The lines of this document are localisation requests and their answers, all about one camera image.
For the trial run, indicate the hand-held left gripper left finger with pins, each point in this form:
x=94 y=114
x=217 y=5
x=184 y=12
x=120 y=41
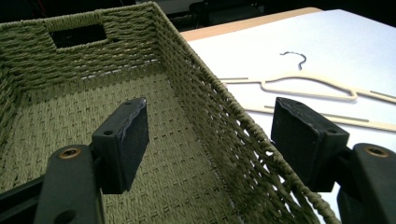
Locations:
x=120 y=146

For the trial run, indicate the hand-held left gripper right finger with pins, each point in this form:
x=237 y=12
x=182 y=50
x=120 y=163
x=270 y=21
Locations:
x=308 y=137

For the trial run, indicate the green woven basket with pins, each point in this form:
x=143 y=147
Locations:
x=174 y=130

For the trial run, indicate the cream clothes hanger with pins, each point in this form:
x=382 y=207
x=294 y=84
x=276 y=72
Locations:
x=311 y=93

